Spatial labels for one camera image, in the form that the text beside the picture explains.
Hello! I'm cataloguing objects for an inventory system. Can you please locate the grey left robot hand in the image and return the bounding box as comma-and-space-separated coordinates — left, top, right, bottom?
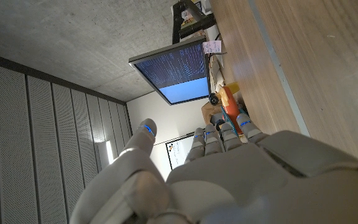
69, 113, 358, 224

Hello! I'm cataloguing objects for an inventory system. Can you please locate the teal blue box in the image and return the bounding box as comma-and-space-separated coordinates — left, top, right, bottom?
219, 106, 247, 136

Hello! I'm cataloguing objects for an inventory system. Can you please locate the brown cardboard box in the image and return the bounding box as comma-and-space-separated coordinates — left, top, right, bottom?
201, 102, 223, 126

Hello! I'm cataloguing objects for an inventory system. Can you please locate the orange bottle with yellow cap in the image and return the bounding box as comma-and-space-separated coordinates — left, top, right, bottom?
217, 82, 244, 135

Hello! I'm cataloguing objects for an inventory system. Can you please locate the white paper stack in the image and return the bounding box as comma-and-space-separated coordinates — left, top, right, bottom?
209, 53, 226, 93

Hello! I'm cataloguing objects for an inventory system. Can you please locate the computer monitor with blue screen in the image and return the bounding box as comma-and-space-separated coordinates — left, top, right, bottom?
128, 35, 212, 106

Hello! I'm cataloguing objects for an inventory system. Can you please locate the pink sticky note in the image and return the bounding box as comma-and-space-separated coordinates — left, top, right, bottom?
202, 40, 223, 55

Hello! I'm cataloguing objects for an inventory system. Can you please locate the whiteboard with black frame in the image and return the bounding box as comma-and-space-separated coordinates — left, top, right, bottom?
165, 128, 205, 170

